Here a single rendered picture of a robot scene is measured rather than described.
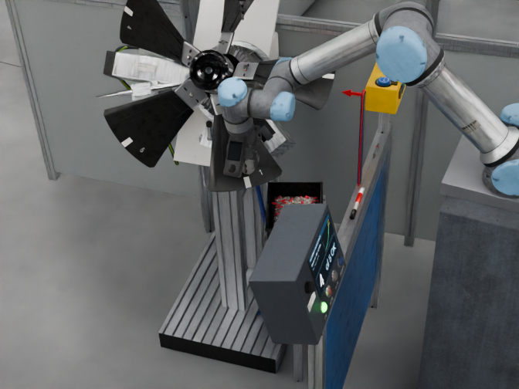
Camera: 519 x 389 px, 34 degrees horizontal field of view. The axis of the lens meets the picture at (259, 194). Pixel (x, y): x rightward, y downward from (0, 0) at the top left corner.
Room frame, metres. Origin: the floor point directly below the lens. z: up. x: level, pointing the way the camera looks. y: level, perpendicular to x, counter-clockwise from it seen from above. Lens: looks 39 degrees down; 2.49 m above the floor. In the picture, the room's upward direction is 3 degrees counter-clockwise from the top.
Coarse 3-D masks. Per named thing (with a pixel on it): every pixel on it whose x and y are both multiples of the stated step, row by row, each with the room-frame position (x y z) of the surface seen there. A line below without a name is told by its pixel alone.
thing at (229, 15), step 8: (224, 0) 2.35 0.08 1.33; (232, 0) 2.30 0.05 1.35; (248, 0) 2.24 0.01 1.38; (224, 8) 2.33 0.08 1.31; (232, 8) 2.27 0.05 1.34; (248, 8) 2.22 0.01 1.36; (224, 16) 2.30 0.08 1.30; (232, 16) 2.25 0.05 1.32; (240, 16) 2.22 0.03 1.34; (224, 24) 2.28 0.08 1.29; (232, 24) 2.22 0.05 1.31; (232, 32) 2.21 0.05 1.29
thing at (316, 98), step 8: (296, 56) 2.19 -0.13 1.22; (264, 64) 2.17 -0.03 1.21; (272, 64) 2.16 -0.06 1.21; (256, 72) 2.13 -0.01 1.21; (264, 72) 2.13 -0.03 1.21; (256, 80) 2.09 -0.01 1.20; (264, 80) 2.09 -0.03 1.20; (320, 80) 2.07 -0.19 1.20; (328, 80) 2.07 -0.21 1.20; (296, 88) 2.05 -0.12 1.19; (304, 88) 2.05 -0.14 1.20; (312, 88) 2.05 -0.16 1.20; (320, 88) 2.05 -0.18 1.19; (328, 88) 2.04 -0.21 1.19; (296, 96) 2.02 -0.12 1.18; (304, 96) 2.02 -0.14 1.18; (312, 96) 2.02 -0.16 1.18; (320, 96) 2.02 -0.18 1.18; (312, 104) 2.00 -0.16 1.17; (320, 104) 2.00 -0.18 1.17
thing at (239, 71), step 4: (240, 64) 2.19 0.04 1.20; (244, 64) 2.19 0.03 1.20; (252, 64) 2.19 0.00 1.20; (256, 64) 2.18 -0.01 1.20; (236, 68) 2.17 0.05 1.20; (240, 68) 2.17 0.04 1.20; (248, 68) 2.16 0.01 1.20; (252, 68) 2.16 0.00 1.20; (236, 72) 2.15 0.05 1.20; (240, 72) 2.15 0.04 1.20; (244, 72) 2.14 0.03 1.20; (248, 72) 2.14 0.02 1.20; (252, 72) 2.14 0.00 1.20; (232, 76) 2.12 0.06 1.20; (236, 76) 2.12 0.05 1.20; (240, 76) 2.12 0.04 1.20; (244, 76) 2.12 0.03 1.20; (248, 76) 2.12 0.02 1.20; (252, 76) 2.12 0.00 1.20
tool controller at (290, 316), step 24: (288, 216) 1.45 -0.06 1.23; (312, 216) 1.43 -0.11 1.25; (288, 240) 1.37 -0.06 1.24; (312, 240) 1.35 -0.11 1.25; (336, 240) 1.44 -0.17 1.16; (264, 264) 1.31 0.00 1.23; (288, 264) 1.29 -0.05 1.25; (312, 264) 1.31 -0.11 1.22; (336, 264) 1.41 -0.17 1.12; (264, 288) 1.25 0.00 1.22; (288, 288) 1.23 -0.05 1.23; (312, 288) 1.25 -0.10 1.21; (336, 288) 1.37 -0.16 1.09; (264, 312) 1.25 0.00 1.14; (288, 312) 1.23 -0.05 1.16; (312, 312) 1.24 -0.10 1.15; (288, 336) 1.23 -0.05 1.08; (312, 336) 1.22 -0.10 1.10
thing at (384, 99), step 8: (376, 64) 2.37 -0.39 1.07; (376, 72) 2.32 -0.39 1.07; (368, 80) 2.27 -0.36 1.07; (376, 80) 2.27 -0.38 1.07; (368, 88) 2.24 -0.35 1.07; (376, 88) 2.23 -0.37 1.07; (384, 88) 2.22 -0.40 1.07; (392, 88) 2.22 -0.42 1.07; (368, 96) 2.24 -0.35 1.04; (376, 96) 2.23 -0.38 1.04; (384, 96) 2.22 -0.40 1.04; (392, 96) 2.21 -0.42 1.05; (368, 104) 2.23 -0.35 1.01; (376, 104) 2.23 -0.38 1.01; (384, 104) 2.22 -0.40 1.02; (392, 104) 2.21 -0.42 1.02; (384, 112) 2.22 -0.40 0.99; (392, 112) 2.21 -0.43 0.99
